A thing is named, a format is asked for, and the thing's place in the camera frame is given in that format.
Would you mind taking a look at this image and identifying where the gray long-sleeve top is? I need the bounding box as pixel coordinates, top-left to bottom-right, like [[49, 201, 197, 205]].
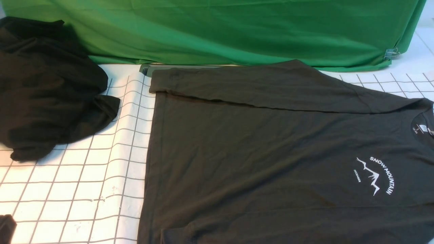
[[137, 60, 434, 244]]

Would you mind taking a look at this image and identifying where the white grid mat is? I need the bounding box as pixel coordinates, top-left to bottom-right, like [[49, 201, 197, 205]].
[[0, 69, 434, 244]]

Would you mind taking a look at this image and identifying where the metal binder clip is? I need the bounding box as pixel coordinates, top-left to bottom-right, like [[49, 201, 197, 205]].
[[383, 47, 400, 60]]

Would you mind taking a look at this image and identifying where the green backdrop cloth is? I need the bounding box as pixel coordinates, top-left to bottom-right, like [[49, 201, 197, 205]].
[[1, 0, 426, 72]]

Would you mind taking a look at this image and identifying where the gray metal bar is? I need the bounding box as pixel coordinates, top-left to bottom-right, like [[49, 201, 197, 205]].
[[139, 64, 223, 77]]

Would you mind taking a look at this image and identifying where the small black cloth piece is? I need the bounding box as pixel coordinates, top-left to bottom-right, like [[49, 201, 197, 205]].
[[0, 214, 17, 244]]

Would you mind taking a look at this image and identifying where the black crumpled garment pile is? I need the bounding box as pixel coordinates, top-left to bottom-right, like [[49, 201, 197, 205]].
[[0, 16, 120, 162]]

